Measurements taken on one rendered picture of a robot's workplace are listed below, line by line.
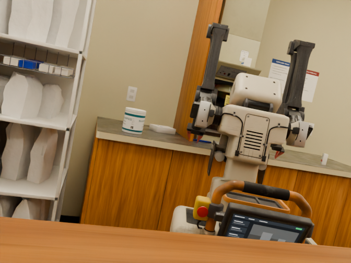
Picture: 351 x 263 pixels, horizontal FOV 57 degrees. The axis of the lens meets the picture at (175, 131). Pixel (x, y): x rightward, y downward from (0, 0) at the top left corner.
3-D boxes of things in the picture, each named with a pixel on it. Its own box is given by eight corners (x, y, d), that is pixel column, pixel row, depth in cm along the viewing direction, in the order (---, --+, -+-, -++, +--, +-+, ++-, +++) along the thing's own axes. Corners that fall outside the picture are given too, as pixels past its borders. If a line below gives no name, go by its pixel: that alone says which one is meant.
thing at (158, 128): (148, 129, 237) (149, 123, 236) (166, 131, 245) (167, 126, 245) (156, 132, 227) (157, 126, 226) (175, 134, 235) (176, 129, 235)
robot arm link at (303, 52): (299, 32, 155) (319, 36, 155) (289, 41, 168) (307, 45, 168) (282, 122, 152) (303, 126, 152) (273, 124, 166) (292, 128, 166)
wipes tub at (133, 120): (120, 129, 207) (125, 106, 206) (140, 132, 211) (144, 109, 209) (121, 132, 195) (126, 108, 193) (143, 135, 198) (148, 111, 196)
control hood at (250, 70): (209, 74, 222) (212, 60, 221) (251, 83, 230) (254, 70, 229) (215, 74, 211) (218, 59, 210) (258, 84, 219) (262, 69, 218)
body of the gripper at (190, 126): (187, 125, 181) (189, 114, 177) (205, 129, 180) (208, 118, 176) (186, 131, 175) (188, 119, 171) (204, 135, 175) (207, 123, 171)
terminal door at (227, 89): (198, 133, 227) (210, 77, 222) (237, 140, 235) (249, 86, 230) (198, 133, 226) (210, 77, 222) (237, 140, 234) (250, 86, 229)
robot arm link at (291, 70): (292, 39, 162) (313, 44, 162) (289, 42, 168) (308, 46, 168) (272, 122, 166) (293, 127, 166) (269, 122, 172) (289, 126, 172)
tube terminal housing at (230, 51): (186, 134, 252) (207, 35, 243) (224, 140, 260) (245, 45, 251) (195, 140, 228) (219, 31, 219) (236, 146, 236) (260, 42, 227)
